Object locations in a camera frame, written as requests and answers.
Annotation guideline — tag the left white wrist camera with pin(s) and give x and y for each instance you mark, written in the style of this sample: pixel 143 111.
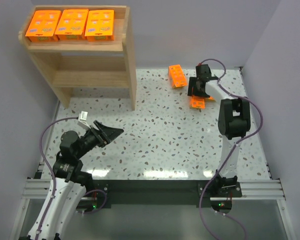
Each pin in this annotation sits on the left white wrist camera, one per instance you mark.
pixel 82 120

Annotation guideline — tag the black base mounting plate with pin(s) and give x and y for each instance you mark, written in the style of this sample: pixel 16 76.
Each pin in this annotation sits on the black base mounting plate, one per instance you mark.
pixel 160 192

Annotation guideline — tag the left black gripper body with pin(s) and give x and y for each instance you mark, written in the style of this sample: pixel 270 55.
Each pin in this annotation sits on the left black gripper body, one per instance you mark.
pixel 100 135

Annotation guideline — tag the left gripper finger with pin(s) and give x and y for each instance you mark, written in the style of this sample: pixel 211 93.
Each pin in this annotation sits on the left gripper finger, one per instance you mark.
pixel 102 128
pixel 109 134

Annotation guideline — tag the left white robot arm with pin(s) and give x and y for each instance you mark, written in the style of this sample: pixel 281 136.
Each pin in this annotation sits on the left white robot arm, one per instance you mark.
pixel 69 183

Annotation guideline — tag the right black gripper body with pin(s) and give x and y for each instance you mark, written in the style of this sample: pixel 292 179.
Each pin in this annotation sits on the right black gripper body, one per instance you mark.
pixel 198 83

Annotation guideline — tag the aluminium rail frame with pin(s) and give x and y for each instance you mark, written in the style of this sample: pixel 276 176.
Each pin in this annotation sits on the aluminium rail frame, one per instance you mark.
pixel 163 139

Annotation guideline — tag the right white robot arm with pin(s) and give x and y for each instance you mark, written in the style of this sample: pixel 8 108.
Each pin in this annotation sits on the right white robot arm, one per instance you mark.
pixel 234 121

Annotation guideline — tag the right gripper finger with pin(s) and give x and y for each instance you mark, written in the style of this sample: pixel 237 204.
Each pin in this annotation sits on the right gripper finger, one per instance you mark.
pixel 203 93
pixel 192 86

